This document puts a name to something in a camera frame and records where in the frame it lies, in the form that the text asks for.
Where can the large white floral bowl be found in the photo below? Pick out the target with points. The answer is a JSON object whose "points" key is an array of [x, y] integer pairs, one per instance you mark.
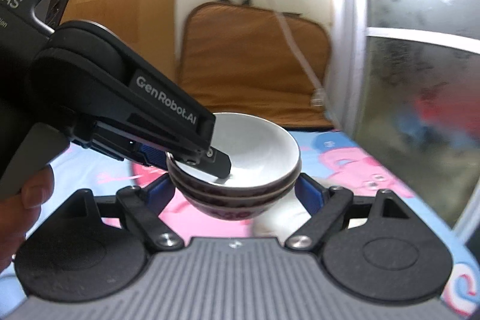
{"points": [[231, 208]]}

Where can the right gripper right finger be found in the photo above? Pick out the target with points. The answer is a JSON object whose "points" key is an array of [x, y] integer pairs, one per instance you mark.
{"points": [[374, 247]]}

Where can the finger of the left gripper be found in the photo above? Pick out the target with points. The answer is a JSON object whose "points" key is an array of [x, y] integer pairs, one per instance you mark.
{"points": [[211, 161], [148, 156]]}

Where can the blue cartoon pig tablecloth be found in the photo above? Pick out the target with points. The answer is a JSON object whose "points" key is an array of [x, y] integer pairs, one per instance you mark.
{"points": [[224, 274]]}

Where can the brown seat cushion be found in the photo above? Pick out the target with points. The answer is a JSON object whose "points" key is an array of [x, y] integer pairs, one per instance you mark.
{"points": [[236, 59]]}

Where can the person's left hand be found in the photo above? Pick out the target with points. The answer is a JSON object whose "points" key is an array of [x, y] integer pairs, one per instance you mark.
{"points": [[20, 212]]}

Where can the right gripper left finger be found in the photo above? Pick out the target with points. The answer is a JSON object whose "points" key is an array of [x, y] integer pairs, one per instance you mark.
{"points": [[94, 246]]}

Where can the frosted glass sliding door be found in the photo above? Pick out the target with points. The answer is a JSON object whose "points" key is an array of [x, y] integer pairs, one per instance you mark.
{"points": [[415, 100]]}

